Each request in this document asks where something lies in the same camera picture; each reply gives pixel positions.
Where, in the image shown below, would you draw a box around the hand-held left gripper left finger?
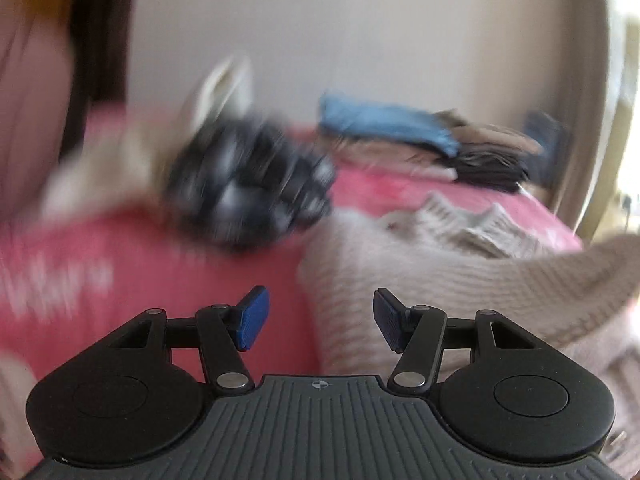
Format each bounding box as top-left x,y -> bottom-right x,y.
107,285 -> 270,395

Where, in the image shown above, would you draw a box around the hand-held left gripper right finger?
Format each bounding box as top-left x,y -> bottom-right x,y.
373,288 -> 538,395

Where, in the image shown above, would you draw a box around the beige houndstooth knit cardigan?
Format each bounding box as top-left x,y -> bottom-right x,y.
297,192 -> 640,476

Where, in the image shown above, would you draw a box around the pink floral blanket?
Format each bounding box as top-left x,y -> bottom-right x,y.
0,105 -> 586,461

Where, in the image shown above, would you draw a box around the dark plaid shirt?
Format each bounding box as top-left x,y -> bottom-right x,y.
165,115 -> 338,251

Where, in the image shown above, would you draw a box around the pale pink folded garments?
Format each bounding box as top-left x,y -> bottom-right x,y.
325,135 -> 458,183

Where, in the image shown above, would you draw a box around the dark folded pants stack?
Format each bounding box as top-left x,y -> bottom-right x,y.
452,145 -> 531,193

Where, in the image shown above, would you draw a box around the blue folded garment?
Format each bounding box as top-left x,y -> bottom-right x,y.
318,92 -> 461,156

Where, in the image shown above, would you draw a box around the cream white garment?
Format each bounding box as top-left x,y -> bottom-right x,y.
40,55 -> 256,221

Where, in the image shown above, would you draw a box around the tan folded garment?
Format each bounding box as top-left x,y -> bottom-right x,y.
435,110 -> 543,153

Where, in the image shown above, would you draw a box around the blue water bottle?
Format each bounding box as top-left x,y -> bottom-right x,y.
525,110 -> 571,191

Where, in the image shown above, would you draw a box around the mauve padded jacket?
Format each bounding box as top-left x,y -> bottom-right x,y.
0,0 -> 81,221

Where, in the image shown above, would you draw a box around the beige curtain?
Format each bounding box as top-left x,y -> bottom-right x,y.
550,0 -> 621,238

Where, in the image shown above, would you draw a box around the dark brown wooden furniture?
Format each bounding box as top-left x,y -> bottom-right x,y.
65,0 -> 138,151

